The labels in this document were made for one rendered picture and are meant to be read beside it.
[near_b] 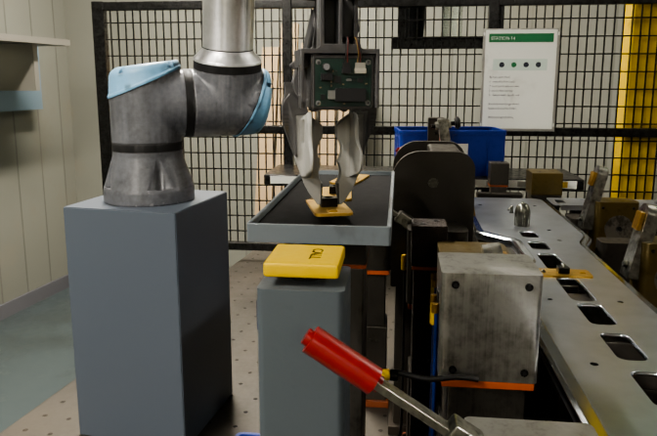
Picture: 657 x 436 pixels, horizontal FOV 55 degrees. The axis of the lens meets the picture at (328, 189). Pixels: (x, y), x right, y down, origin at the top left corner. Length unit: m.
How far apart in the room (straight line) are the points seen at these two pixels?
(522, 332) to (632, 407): 0.12
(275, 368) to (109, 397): 0.67
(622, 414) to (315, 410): 0.29
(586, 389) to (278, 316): 0.33
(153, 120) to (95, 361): 0.41
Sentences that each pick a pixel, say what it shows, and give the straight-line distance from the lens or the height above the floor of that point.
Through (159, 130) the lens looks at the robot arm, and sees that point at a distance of 1.06.
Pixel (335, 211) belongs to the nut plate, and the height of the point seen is 1.17.
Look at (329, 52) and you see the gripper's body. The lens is 0.56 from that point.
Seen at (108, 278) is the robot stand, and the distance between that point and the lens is 1.08.
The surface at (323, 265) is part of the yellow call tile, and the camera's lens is 0.49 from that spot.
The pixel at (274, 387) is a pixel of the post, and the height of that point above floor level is 1.06.
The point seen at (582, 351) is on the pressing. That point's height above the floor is 1.00.
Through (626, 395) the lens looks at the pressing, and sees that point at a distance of 0.70.
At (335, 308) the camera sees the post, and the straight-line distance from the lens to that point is 0.50.
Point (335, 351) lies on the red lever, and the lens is 0.43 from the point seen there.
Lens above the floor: 1.30
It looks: 10 degrees down
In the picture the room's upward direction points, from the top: straight up
